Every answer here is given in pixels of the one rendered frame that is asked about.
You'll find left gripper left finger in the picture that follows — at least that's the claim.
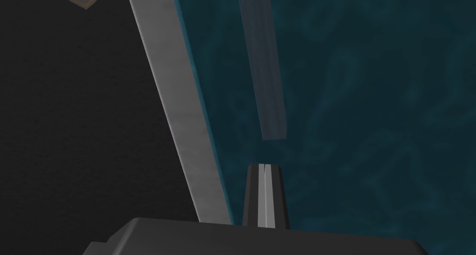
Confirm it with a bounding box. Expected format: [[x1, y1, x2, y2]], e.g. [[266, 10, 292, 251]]
[[242, 163, 266, 229]]

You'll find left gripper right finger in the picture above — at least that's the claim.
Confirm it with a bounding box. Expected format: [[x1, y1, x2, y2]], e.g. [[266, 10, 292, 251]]
[[264, 163, 291, 230]]

